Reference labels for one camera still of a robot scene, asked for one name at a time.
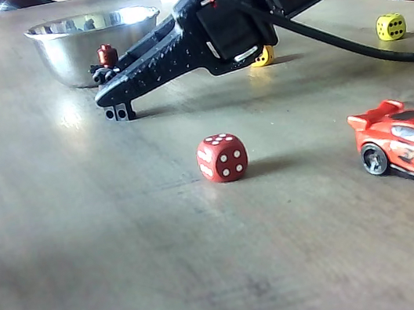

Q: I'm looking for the black red lego figure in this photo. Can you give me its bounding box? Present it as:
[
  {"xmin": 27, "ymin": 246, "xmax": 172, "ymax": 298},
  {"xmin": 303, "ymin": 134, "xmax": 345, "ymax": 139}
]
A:
[{"xmin": 85, "ymin": 40, "xmax": 139, "ymax": 126}]

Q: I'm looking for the steel bowl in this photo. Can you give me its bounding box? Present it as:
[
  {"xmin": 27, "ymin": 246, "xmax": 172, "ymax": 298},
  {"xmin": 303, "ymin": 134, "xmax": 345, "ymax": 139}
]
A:
[{"xmin": 22, "ymin": 2, "xmax": 171, "ymax": 98}]

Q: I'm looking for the yellow die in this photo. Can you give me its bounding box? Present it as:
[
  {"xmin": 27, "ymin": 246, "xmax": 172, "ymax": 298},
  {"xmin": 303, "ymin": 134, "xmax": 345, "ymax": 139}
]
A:
[
  {"xmin": 373, "ymin": 10, "xmax": 409, "ymax": 44},
  {"xmin": 247, "ymin": 43, "xmax": 278, "ymax": 70}
]

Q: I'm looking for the red die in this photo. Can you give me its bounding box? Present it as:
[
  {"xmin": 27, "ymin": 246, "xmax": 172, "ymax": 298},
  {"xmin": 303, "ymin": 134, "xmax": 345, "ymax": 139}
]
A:
[{"xmin": 192, "ymin": 129, "xmax": 253, "ymax": 188}]

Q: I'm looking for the red toy car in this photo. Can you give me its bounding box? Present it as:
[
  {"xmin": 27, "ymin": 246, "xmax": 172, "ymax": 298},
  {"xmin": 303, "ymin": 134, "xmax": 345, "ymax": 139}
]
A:
[{"xmin": 344, "ymin": 95, "xmax": 414, "ymax": 205}]

